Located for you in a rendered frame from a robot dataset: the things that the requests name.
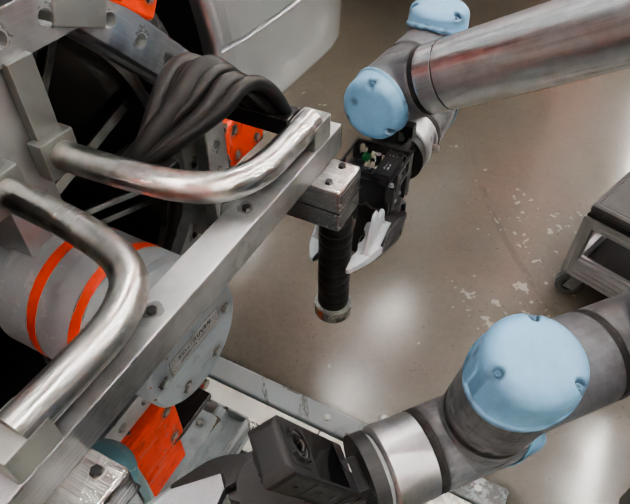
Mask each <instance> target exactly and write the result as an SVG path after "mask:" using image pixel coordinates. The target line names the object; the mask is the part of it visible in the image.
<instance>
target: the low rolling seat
mask: <svg viewBox="0 0 630 504"><path fill-rule="evenodd" d="M561 270H563V271H562V272H559V273H558V274H557V275H556V276H555V287H556V288H557V289H558V290H560V291H562V292H566V293H572V292H576V291H578V290H579V289H581V287H582V285H583V283H585V284H587V285H588V286H590V287H592V288H593V289H595V290H597V291H599V292H600V293H602V294H604V295H605V296H607V297H609V298H610V297H612V296H615V295H618V294H621V293H623V292H626V291H627V290H628V289H630V171H629V172H628V173H627V174H626V175H625V176H624V177H623V178H622V179H620V180H619V181H618V182H617V183H616V184H615V185H614V186H613V187H612V188H610V189H609V190H608V191H607V192H606V193H605V194H604V195H603V196H602V197H600V198H599V199H598V200H597V201H596V202H595V203H594V204H593V205H592V206H591V210H590V211H589V212H588V213H587V214H586V215H585V216H584V218H583V220H582V222H581V224H580V227H579V229H578V231H577V233H576V236H575V238H574V240H573V242H572V245H571V247H570V249H569V251H568V254H567V256H566V258H565V260H564V263H563V265H562V267H561ZM582 282H583V283H582Z"/></svg>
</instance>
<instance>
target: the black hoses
mask: <svg viewBox="0 0 630 504"><path fill-rule="evenodd" d="M206 94H207V95H206ZM203 98H204V99H203ZM299 112H300V108H299V107H295V106H292V105H289V103H288V101H287V99H286V98H285V96H284V95H283V93H282V92H281V91H280V89H279V88H278V87H277V86H276V85H275V84H274V83H273V82H271V81H270V80H268V79H267V78H265V77H263V76H260V75H250V76H248V75H247V74H245V73H243V72H241V71H240V70H238V69H237V68H236V67H235V66H233V65H232V64H230V63H229V62H228V61H226V60H224V59H223V58H221V57H219V56H216V55H209V54H208V55H203V56H201V55H198V54H196V53H190V52H186V53H180V54H178V55H176V56H174V57H173V58H171V59H170V60H169V61H167V62H166V64H165V65H164V66H163V67H162V69H161V70H160V72H159V74H158V76H157V78H156V80H155V83H154V85H153V88H152V91H151V93H150V96H149V99H148V102H147V105H146V108H145V111H144V114H143V118H142V121H141V124H140V128H139V131H138V135H137V137H136V138H135V140H134V141H133V142H132V143H131V144H127V145H126V146H125V147H123V148H122V149H121V150H119V151H118V152H117V153H116V154H115V155H118V156H122V157H126V158H130V159H133V160H138V161H142V162H146V163H150V164H154V165H159V166H164V167H169V168H175V169H180V165H179V161H178V160H177V159H174V158H171V157H172V156H173V155H175V154H177V153H178V152H180V151H181V150H183V149H184V148H186V147H187V146H189V145H190V144H192V143H193V142H195V141H196V140H198V139H199V138H200V137H202V136H203V135H205V134H206V133H207V132H209V131H210V130H211V129H213V128H214V127H215V126H217V125H218V124H219V123H220V122H222V121H223V120H224V119H225V118H226V119H229V120H232V121H236V122H239V123H242V124H246V125H249V126H252V127H256V128H259V129H263V130H266V131H269V132H273V133H276V134H279V133H280V132H281V131H282V130H283V129H284V128H285V127H286V126H287V125H288V124H289V122H290V121H291V120H292V119H293V118H294V117H295V116H296V115H297V114H298V113H299Z"/></svg>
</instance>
